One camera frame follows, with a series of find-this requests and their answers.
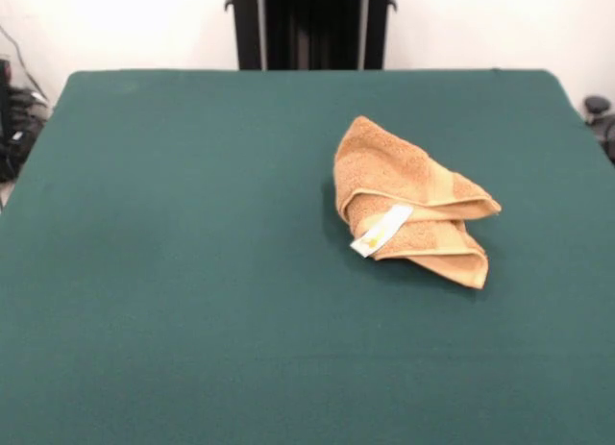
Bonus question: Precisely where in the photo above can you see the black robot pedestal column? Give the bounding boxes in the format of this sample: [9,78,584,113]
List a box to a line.
[223,0,389,71]

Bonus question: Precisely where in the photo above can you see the dark green table cloth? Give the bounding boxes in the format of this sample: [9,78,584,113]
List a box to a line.
[0,68,615,445]

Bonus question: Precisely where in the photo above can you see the orange terry towel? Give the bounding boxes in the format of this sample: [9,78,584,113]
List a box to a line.
[332,115,503,289]

